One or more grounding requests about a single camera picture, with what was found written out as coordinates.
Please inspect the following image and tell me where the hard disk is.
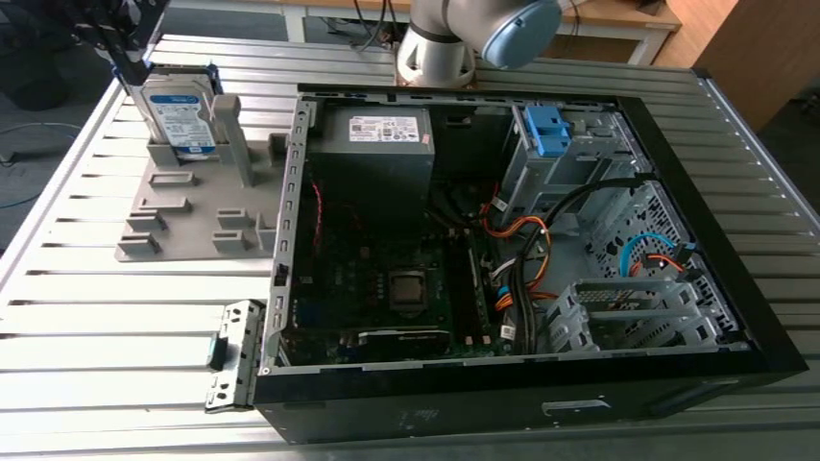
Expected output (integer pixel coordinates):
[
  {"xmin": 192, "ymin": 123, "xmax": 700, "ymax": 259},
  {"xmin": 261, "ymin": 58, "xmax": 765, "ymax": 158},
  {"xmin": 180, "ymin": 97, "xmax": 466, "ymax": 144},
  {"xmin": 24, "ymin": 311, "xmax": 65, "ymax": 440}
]
[{"xmin": 112, "ymin": 61, "xmax": 222, "ymax": 158}]

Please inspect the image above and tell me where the blue wire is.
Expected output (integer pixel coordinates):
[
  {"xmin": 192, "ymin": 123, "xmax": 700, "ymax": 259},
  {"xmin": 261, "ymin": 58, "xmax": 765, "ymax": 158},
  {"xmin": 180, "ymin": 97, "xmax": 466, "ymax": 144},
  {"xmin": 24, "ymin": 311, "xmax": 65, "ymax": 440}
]
[{"xmin": 618, "ymin": 232, "xmax": 698, "ymax": 279}]

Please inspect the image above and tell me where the silver disk bay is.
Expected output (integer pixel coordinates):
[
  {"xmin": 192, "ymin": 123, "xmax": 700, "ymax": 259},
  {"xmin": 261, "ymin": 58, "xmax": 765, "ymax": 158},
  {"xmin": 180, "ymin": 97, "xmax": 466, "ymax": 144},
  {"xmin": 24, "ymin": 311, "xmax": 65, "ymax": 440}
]
[{"xmin": 542, "ymin": 277, "xmax": 738, "ymax": 352}]

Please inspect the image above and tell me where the black chair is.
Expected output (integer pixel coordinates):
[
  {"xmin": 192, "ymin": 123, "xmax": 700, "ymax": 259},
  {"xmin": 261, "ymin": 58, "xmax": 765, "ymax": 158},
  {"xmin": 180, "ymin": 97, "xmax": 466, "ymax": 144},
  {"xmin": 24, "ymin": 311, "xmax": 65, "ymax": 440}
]
[{"xmin": 0, "ymin": 0, "xmax": 84, "ymax": 112}]

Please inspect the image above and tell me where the grey parts rack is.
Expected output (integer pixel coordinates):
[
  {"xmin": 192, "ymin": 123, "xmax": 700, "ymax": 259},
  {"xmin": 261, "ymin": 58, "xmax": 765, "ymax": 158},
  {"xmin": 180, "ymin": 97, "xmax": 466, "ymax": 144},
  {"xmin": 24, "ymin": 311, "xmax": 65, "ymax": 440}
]
[{"xmin": 113, "ymin": 94, "xmax": 289, "ymax": 263}]

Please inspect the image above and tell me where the grey power supply unit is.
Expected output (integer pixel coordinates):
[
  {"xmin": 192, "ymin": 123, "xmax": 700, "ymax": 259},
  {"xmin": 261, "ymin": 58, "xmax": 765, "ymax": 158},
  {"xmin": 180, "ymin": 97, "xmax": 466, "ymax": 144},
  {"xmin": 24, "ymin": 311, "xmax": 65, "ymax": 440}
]
[{"xmin": 305, "ymin": 105, "xmax": 437, "ymax": 227}]

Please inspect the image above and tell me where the green motherboard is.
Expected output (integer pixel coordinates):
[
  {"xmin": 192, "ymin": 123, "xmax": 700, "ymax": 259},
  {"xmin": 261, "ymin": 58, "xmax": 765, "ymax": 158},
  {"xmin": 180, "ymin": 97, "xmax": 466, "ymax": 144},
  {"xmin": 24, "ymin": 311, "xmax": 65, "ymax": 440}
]
[{"xmin": 280, "ymin": 162, "xmax": 513, "ymax": 366}]

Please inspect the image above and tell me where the blue plastic drive latch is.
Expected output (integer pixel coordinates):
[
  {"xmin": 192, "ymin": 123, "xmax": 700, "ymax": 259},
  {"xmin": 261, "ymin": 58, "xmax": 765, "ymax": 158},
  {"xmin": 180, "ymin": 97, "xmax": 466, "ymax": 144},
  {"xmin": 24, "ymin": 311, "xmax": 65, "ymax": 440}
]
[{"xmin": 522, "ymin": 105, "xmax": 572, "ymax": 158}]

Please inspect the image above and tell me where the CPU socket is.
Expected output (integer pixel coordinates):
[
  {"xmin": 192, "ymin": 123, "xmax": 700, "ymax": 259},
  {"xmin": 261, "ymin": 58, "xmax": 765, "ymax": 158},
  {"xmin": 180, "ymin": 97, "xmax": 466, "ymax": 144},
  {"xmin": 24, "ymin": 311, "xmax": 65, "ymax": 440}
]
[{"xmin": 385, "ymin": 269, "xmax": 429, "ymax": 318}]

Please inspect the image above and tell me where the black RAM stick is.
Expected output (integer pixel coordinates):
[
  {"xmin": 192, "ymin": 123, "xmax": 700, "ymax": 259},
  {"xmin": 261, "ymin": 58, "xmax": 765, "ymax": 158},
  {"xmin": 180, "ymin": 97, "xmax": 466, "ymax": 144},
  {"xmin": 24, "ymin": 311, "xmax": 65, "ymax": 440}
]
[
  {"xmin": 464, "ymin": 229, "xmax": 494, "ymax": 345},
  {"xmin": 444, "ymin": 229, "xmax": 476, "ymax": 347}
]

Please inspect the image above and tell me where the silver drive cage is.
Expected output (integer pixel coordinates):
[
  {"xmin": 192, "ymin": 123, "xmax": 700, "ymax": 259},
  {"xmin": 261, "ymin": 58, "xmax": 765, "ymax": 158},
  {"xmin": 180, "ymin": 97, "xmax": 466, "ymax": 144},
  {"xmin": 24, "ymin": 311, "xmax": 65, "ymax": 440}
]
[{"xmin": 498, "ymin": 103, "xmax": 654, "ymax": 212}]

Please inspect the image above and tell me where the black graphics card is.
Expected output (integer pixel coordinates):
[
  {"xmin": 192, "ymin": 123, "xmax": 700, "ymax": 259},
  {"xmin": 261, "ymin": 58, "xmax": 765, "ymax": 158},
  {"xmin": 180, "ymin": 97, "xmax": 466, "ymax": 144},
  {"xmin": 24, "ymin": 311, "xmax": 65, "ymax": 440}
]
[{"xmin": 342, "ymin": 328, "xmax": 453, "ymax": 359}]

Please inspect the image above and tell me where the black open PC case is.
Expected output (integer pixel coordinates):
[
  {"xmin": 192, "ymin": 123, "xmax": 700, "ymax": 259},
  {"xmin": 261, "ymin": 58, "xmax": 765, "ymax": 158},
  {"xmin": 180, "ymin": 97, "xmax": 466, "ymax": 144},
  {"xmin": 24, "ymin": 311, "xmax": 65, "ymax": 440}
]
[{"xmin": 249, "ymin": 82, "xmax": 809, "ymax": 446}]

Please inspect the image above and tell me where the wooden cabinet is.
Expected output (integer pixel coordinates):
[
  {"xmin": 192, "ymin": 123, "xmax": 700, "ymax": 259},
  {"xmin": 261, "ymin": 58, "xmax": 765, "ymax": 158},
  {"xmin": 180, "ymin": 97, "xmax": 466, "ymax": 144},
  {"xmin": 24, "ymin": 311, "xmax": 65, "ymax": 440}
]
[{"xmin": 652, "ymin": 0, "xmax": 820, "ymax": 131}]

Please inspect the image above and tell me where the white floor cable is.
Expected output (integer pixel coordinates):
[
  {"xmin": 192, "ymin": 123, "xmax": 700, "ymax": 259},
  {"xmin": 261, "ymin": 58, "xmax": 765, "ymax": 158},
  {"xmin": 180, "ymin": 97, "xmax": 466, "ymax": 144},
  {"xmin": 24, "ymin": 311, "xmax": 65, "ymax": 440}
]
[{"xmin": 0, "ymin": 122, "xmax": 84, "ymax": 143}]

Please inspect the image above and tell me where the blue floor cable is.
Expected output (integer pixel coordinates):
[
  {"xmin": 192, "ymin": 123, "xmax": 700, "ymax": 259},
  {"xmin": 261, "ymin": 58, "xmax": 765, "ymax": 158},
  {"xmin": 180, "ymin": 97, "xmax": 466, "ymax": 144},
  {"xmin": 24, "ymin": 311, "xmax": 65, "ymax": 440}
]
[{"xmin": 0, "ymin": 191, "xmax": 40, "ymax": 211}]

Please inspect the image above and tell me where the red twisted wire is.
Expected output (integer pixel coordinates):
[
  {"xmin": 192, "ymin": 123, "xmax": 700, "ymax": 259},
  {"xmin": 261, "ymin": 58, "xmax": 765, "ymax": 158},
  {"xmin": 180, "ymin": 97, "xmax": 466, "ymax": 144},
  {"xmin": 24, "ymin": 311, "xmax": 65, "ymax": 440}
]
[{"xmin": 310, "ymin": 180, "xmax": 325, "ymax": 255}]

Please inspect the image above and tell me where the silver slot cover bracket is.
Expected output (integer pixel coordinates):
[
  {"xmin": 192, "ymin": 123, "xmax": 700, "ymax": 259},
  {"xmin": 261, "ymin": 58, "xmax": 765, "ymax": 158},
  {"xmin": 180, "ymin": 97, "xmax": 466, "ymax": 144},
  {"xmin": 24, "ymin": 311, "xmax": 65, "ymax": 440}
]
[{"xmin": 202, "ymin": 298, "xmax": 268, "ymax": 414}]

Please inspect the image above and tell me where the orange yellow wire bundle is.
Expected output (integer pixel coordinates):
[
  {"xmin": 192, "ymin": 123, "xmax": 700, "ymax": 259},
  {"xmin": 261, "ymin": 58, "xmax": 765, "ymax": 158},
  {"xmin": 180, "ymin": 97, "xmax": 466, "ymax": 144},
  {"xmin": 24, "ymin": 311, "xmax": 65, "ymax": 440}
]
[{"xmin": 482, "ymin": 215, "xmax": 558, "ymax": 313}]

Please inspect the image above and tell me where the thick black cable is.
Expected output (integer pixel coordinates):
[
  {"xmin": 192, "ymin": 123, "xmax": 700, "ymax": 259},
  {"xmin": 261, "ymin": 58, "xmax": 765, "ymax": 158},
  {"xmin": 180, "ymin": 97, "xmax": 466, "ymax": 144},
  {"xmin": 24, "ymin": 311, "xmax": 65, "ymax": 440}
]
[{"xmin": 510, "ymin": 178, "xmax": 648, "ymax": 356}]

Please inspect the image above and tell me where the wooden desk with white frame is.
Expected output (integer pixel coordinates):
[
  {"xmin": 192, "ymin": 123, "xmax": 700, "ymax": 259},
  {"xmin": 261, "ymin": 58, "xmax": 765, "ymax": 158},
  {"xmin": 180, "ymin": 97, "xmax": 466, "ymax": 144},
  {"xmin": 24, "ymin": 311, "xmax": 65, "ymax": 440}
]
[{"xmin": 280, "ymin": 0, "xmax": 684, "ymax": 66}]

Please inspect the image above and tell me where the orange wire with black plug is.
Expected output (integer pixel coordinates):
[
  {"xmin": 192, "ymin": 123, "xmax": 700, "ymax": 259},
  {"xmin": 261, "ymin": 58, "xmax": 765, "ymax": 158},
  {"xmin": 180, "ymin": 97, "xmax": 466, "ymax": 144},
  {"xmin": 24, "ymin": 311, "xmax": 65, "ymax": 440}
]
[{"xmin": 630, "ymin": 256, "xmax": 690, "ymax": 279}]

